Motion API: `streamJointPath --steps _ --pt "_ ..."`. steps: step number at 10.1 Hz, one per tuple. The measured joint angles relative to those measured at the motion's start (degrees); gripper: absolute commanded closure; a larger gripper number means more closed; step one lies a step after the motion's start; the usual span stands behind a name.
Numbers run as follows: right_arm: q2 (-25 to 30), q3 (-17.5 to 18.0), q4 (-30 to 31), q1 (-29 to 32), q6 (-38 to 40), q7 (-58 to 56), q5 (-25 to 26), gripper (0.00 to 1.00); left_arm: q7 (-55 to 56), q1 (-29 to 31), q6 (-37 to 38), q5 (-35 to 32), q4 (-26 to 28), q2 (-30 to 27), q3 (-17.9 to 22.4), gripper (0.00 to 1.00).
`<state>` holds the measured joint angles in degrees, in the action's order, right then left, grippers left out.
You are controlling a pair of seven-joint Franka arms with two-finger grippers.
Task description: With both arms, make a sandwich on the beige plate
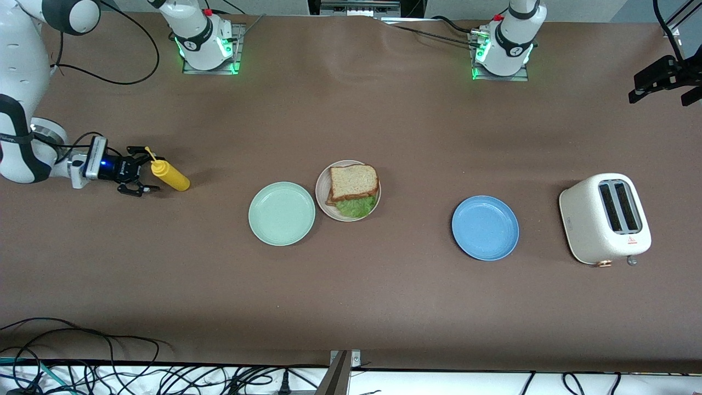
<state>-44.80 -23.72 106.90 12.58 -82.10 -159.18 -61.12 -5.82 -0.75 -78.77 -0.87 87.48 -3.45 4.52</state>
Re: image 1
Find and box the dark crust bread slice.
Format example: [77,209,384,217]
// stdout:
[329,164,380,202]

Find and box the white side table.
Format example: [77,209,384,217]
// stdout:
[0,359,702,395]

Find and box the mint green plate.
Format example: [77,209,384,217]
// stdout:
[248,182,316,246]

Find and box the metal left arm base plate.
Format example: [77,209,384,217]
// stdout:
[468,30,530,83]

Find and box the green lettuce leaf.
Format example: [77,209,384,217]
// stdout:
[335,194,378,218]

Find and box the grey cable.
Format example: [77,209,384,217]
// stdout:
[240,14,268,35]

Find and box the aluminium frame profile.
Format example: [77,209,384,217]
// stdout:
[662,0,702,38]

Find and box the beige plate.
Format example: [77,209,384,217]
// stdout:
[315,160,382,222]

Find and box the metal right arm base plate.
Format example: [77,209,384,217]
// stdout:
[182,23,245,76]

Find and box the blue plate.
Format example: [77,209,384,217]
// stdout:
[451,195,520,262]

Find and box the teal cable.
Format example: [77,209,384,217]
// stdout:
[0,357,75,395]

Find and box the yellow mustard squeeze bottle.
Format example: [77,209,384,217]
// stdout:
[144,146,191,192]

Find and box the grey aluminium post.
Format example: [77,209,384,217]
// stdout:
[315,349,363,395]

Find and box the white toaster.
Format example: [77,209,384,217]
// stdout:
[559,173,653,268]

